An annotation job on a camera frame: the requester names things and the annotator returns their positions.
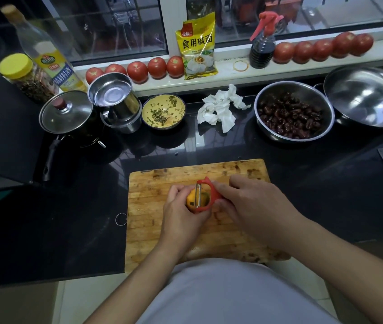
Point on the clear bottle yellow label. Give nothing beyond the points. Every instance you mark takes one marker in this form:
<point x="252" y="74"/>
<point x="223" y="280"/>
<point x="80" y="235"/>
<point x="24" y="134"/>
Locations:
<point x="49" y="60"/>

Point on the red tomato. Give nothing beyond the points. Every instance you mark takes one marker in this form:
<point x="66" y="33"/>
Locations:
<point x="303" y="52"/>
<point x="364" y="43"/>
<point x="283" y="52"/>
<point x="157" y="68"/>
<point x="344" y="44"/>
<point x="115" y="68"/>
<point x="322" y="49"/>
<point x="175" y="66"/>
<point x="137" y="72"/>
<point x="92" y="74"/>

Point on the yellow rubber band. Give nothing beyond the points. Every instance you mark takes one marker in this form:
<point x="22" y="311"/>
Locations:
<point x="234" y="65"/>

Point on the person's right forearm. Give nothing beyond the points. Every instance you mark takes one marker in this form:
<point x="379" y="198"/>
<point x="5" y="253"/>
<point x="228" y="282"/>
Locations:
<point x="347" y="273"/>

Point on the white window frame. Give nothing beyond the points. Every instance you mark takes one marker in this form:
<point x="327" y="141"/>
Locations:
<point x="173" y="30"/>

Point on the orange vegetable piece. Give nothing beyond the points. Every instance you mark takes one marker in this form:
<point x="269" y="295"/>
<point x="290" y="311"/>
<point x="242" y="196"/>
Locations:
<point x="191" y="199"/>

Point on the small yellow bowl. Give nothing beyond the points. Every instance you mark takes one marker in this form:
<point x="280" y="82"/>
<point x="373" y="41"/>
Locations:
<point x="178" y="123"/>

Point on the person's left forearm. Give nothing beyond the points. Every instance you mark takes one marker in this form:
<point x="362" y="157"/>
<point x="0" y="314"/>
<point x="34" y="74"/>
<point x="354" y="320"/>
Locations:
<point x="134" y="286"/>

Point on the glass pot lid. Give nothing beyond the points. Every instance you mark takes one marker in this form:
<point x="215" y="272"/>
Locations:
<point x="64" y="113"/>

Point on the yellow powder bag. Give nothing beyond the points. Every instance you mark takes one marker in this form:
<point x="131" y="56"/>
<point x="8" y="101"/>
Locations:
<point x="196" y="47"/>

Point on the spice jar yellow lid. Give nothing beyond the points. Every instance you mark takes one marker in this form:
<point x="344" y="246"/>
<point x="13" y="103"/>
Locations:
<point x="26" y="77"/>

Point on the pile of red dates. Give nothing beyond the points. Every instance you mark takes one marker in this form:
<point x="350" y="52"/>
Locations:
<point x="291" y="114"/>

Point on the crumpled white paper towel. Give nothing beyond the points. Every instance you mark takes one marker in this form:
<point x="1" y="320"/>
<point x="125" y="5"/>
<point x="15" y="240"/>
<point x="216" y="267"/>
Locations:
<point x="220" y="107"/>

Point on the person's left thumb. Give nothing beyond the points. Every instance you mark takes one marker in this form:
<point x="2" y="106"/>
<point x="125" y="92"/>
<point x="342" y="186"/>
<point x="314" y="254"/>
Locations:
<point x="202" y="217"/>

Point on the person's left hand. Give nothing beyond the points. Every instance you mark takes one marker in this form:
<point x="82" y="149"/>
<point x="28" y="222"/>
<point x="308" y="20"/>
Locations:
<point x="178" y="222"/>

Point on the dark spray bottle red trigger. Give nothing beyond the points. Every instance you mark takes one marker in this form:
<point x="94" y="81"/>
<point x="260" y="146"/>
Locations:
<point x="262" y="50"/>

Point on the person's right thumb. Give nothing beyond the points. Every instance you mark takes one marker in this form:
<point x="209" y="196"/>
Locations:
<point x="221" y="207"/>

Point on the stainless steel cup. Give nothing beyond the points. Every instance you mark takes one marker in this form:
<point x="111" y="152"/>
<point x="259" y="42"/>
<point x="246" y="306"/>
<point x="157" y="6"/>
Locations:
<point x="117" y="97"/>

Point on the large steel basin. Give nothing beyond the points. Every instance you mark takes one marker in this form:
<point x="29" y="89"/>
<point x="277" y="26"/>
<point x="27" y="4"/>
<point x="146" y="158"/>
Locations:
<point x="364" y="97"/>

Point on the wooden cutting board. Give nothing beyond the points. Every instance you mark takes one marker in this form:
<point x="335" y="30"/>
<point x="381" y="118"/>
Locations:
<point x="151" y="232"/>

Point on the red vegetable peeler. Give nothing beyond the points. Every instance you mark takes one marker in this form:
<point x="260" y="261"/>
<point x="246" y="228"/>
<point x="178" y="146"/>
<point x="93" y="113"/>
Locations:
<point x="215" y="195"/>

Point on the person's right hand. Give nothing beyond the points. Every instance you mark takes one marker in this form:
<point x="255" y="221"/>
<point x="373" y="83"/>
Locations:
<point x="259" y="212"/>

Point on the person's white shirt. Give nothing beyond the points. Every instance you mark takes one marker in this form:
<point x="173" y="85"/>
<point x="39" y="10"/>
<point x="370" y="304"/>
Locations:
<point x="228" y="296"/>

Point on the chopped green onions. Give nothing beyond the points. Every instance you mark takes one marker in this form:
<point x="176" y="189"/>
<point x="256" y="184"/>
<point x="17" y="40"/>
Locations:
<point x="159" y="113"/>

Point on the steel bowl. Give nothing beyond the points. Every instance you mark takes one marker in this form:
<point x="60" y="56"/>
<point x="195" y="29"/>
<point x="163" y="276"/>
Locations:
<point x="269" y="89"/>

